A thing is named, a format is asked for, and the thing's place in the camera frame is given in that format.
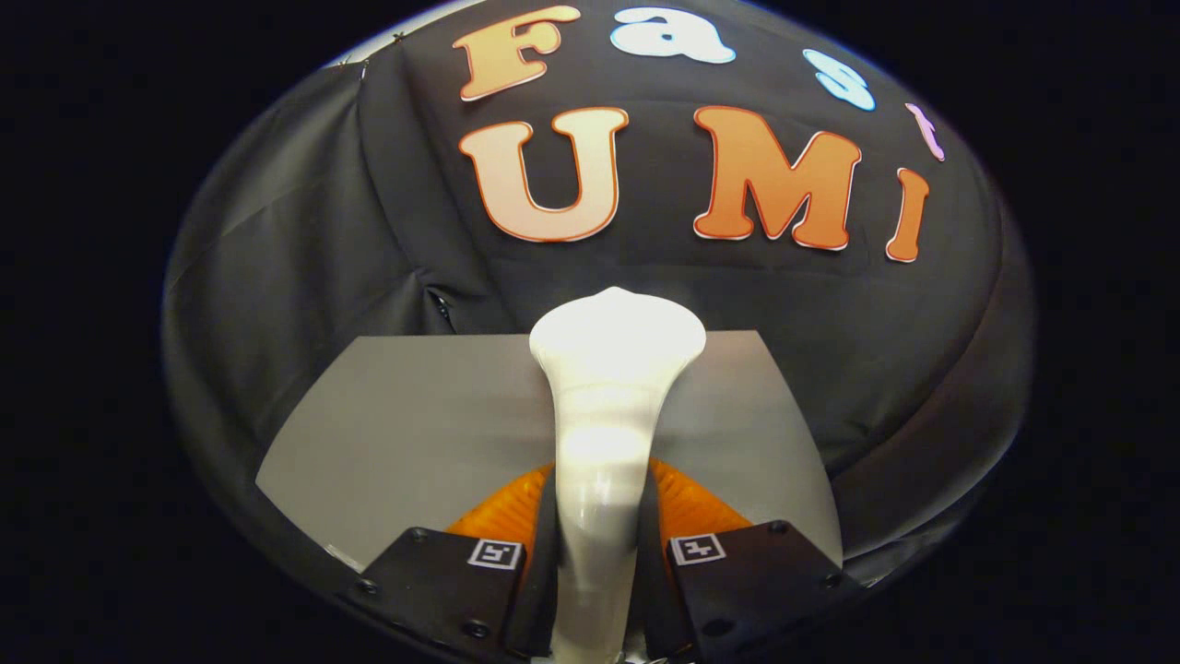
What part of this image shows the grey cabinet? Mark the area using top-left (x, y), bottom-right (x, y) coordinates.
top-left (255, 330), bottom-right (844, 573)

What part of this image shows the white garment steamer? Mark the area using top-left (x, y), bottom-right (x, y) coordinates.
top-left (529, 286), bottom-right (708, 663)

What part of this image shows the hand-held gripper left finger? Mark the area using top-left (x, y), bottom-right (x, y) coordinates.
top-left (336, 461), bottom-right (561, 663)

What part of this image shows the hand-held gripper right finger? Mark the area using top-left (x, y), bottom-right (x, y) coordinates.
top-left (636, 458), bottom-right (863, 663)

